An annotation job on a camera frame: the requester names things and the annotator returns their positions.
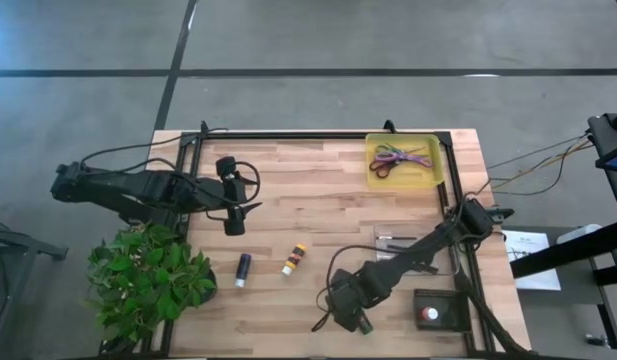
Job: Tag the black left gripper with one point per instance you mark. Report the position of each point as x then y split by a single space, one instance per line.
234 200

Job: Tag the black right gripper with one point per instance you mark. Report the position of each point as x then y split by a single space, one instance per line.
345 300

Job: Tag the green paint bottle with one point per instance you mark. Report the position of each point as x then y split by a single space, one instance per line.
365 327

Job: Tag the blue paint bottle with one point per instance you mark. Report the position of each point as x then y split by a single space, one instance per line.
243 267

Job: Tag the yellow striped paint bottle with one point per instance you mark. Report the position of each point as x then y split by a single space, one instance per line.
294 260

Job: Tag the red and black scissors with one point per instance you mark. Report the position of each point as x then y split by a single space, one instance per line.
383 161

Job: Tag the green scissors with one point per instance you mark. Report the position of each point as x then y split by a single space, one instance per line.
388 148

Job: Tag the purple scissors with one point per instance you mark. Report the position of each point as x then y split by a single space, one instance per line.
403 157

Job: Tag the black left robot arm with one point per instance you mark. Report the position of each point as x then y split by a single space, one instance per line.
138 187

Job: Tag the clear plastic bin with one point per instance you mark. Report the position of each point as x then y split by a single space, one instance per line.
383 257

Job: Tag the green potted plant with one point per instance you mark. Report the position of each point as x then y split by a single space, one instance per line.
143 280

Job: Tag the yellow plastic bin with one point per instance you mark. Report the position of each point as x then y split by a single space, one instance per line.
418 177

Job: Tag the white paper sheet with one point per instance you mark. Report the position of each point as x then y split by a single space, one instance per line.
538 270

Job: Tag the black table stand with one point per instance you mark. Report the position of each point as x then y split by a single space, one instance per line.
33 246
578 247

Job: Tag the white container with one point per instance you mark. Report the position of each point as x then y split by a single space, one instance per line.
580 232

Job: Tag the small black device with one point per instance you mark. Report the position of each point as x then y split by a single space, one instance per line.
595 341

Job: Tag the black monitor desk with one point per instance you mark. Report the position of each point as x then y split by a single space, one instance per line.
608 140

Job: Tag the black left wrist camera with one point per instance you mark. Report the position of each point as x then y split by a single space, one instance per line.
225 166

